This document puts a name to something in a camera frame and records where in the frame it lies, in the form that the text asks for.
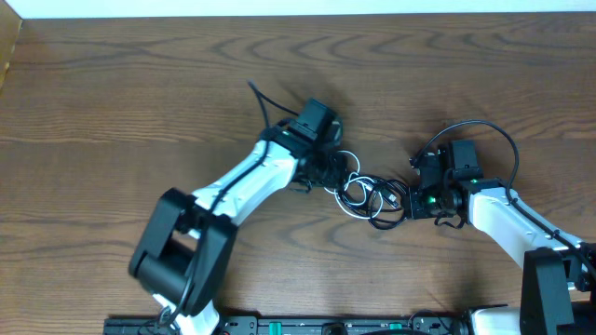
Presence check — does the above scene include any white USB cable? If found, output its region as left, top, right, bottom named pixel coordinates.
left=323, top=149, right=386, bottom=220

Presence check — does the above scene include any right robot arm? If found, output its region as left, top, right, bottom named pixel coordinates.
left=406, top=141, right=595, bottom=334

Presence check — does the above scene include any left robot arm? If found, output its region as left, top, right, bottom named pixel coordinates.
left=129, top=99, right=347, bottom=334

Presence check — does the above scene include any left camera black cable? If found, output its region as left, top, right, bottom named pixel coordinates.
left=157, top=79, right=302, bottom=331

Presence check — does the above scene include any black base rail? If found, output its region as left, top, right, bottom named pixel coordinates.
left=102, top=315, right=471, bottom=335

